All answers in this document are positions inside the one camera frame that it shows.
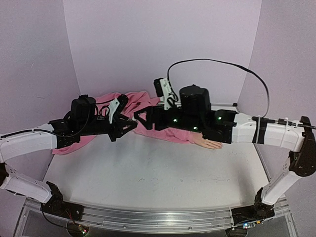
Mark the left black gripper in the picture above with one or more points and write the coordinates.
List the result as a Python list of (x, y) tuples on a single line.
[(115, 135)]

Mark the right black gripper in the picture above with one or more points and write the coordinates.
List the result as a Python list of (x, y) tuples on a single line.
[(150, 117)]

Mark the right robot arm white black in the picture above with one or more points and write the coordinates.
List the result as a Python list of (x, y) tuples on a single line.
[(296, 136)]

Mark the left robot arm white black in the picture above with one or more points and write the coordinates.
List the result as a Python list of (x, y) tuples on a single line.
[(24, 142)]

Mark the pink sweatshirt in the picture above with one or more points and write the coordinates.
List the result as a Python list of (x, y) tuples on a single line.
[(137, 101)]

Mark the mannequin hand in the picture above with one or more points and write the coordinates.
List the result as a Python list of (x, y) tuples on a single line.
[(212, 144)]

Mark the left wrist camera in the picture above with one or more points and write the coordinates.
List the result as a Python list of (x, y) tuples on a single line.
[(113, 105)]

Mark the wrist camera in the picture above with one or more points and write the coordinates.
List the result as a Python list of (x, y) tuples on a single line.
[(165, 93), (113, 105)]

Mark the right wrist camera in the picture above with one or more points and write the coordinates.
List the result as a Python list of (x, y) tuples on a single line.
[(165, 93)]

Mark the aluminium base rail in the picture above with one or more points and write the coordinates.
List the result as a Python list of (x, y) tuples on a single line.
[(162, 221)]

